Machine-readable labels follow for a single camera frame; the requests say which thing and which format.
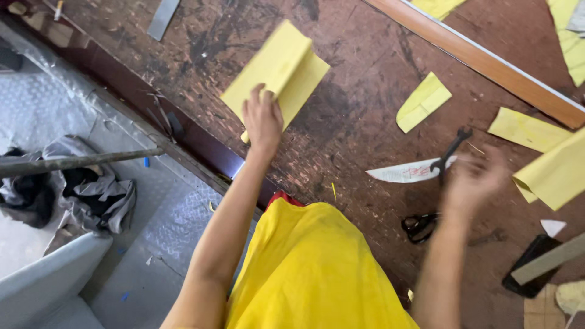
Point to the person's right fingers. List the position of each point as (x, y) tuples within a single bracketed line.
[(489, 164)]

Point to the brown wooden stick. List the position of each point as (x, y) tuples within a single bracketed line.
[(68, 162)]

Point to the small white stub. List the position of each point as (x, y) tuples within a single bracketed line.
[(58, 10)]

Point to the white triangular paper scrap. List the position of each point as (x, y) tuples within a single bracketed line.
[(552, 226)]

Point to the white paper scrap red print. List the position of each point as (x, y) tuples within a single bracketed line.
[(402, 172)]

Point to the grey paper sheet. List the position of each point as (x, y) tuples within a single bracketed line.
[(578, 16)]

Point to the person's left hand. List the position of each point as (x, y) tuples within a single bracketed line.
[(263, 123)]

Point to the small folded yellow paper piece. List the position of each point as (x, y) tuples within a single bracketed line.
[(420, 103)]

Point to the person's yellow garment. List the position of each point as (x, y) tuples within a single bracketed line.
[(315, 269)]

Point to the person's right hand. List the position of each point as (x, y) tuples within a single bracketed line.
[(473, 185)]

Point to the yellow paper scrap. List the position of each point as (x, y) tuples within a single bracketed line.
[(436, 7)]

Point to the flat yellow paper offcut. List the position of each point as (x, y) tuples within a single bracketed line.
[(525, 130)]

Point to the black phone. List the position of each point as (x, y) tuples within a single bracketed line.
[(530, 267)]

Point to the grey wooden strip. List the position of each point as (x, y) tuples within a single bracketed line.
[(548, 260)]

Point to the tan checked board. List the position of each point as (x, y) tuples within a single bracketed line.
[(541, 310)]

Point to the grey and black cloth heap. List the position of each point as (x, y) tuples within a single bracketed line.
[(82, 192)]

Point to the black scissors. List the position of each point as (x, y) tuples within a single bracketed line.
[(425, 219)]

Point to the long yellow paper strip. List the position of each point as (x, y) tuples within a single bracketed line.
[(573, 45)]

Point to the white chair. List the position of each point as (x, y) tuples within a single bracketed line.
[(41, 283)]

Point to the big curled yellow paper sheet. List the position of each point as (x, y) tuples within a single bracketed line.
[(555, 176)]

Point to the grey metal ruler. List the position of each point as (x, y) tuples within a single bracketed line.
[(162, 18)]

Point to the large yellow paper sheet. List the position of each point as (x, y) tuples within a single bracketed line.
[(283, 68)]

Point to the pale yellow cloth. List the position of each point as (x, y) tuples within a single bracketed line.
[(571, 297)]

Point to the long brown wooden straightedge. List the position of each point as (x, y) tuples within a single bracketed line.
[(493, 61)]

